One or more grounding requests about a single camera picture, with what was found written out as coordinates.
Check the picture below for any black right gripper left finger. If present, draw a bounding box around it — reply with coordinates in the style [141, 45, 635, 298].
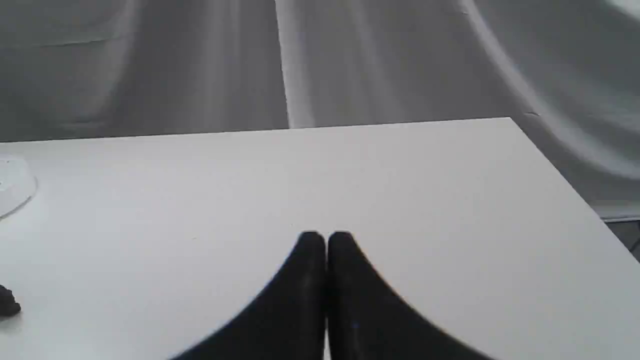
[176, 231, 327, 360]

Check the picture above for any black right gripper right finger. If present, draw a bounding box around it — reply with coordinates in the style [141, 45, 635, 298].
[327, 231, 487, 360]

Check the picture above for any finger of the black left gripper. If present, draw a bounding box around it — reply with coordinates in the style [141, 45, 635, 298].
[0, 285, 22, 317]

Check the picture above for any white desk lamp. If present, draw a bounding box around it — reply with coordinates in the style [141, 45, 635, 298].
[0, 153, 38, 219]

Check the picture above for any grey backdrop curtain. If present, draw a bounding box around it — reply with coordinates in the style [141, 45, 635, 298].
[1, 0, 639, 219]

